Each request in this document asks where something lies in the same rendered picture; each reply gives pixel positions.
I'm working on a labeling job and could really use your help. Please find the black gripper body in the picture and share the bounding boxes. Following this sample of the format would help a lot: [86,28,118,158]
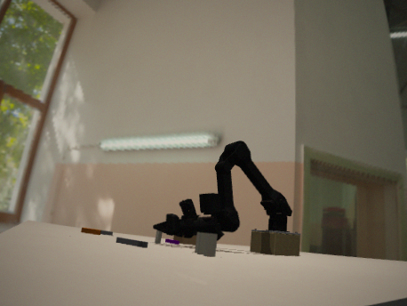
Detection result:
[166,213,201,238]

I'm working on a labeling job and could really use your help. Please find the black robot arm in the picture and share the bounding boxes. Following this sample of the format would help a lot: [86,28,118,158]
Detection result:
[179,141,292,241]

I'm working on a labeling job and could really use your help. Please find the purple rectangular block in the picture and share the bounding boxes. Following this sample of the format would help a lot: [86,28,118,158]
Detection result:
[165,239,180,245]

